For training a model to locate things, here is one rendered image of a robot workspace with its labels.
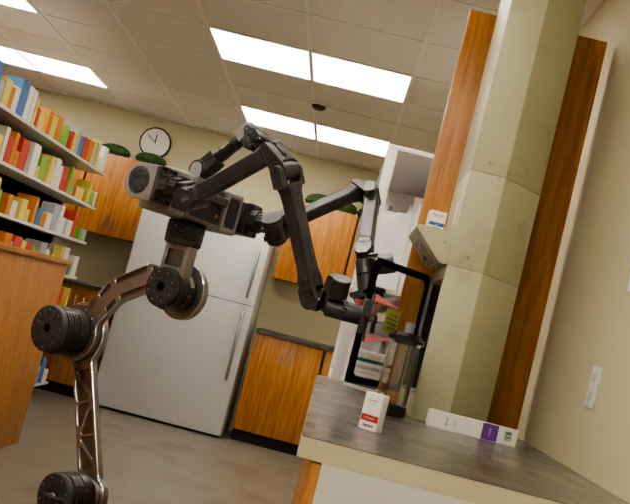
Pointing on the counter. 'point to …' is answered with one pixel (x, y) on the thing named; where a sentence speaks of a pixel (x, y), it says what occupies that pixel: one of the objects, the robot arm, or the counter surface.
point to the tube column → (522, 90)
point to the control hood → (434, 243)
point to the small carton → (436, 219)
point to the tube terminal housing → (475, 296)
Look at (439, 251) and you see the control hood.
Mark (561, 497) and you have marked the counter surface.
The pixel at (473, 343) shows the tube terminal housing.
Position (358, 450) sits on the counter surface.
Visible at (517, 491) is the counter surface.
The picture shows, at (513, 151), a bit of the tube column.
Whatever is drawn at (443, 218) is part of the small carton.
